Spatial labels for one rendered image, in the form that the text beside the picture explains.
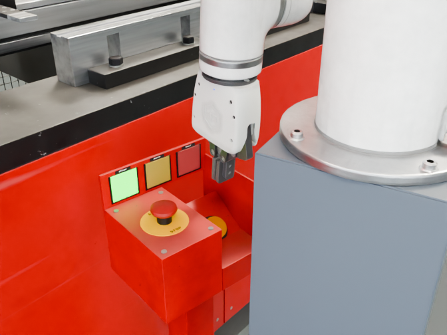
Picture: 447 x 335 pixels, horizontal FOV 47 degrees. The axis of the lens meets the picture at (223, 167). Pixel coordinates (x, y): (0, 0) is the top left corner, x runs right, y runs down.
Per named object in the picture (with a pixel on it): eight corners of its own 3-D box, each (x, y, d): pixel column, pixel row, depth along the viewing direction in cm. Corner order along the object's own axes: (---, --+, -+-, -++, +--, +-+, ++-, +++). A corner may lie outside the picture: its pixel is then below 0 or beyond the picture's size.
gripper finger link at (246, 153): (236, 102, 69) (215, 114, 74) (258, 155, 69) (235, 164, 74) (243, 100, 70) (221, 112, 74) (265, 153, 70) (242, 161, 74)
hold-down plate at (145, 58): (106, 90, 97) (104, 74, 95) (88, 83, 100) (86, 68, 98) (213, 54, 117) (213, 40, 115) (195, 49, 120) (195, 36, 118)
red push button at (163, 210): (161, 236, 74) (159, 215, 72) (146, 223, 77) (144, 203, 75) (183, 225, 76) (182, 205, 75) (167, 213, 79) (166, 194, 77)
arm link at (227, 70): (184, 44, 68) (183, 66, 69) (227, 67, 62) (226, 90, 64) (232, 34, 72) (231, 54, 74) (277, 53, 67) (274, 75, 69)
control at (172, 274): (166, 324, 75) (158, 223, 66) (111, 268, 85) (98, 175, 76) (265, 265, 86) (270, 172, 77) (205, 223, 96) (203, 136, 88)
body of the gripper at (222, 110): (184, 58, 69) (183, 130, 76) (234, 84, 63) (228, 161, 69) (227, 48, 74) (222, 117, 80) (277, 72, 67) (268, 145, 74)
